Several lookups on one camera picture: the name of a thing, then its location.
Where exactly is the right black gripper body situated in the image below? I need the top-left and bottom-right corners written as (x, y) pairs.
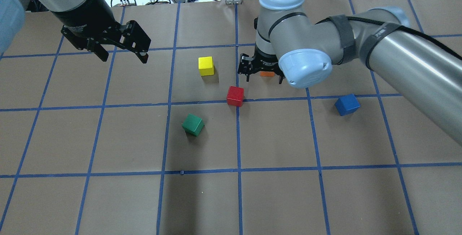
top-left (250, 46), bottom-right (282, 74)

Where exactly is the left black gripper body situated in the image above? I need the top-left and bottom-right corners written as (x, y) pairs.
top-left (53, 0), bottom-right (122, 50)

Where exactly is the red wooden block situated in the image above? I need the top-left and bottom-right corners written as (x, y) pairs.
top-left (226, 86), bottom-right (244, 107)

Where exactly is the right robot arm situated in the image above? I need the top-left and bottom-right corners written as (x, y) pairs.
top-left (237, 0), bottom-right (462, 144)

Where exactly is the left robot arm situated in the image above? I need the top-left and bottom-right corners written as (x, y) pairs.
top-left (0, 0), bottom-right (151, 64)

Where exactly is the orange wooden block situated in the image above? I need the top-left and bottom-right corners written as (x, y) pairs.
top-left (260, 71), bottom-right (275, 77)

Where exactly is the yellow wooden block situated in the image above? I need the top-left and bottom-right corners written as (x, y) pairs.
top-left (198, 56), bottom-right (214, 77)

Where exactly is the blue wooden block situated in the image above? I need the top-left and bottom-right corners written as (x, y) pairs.
top-left (334, 94), bottom-right (361, 116)

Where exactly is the green wooden block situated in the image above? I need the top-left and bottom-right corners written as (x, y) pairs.
top-left (182, 113), bottom-right (205, 137)

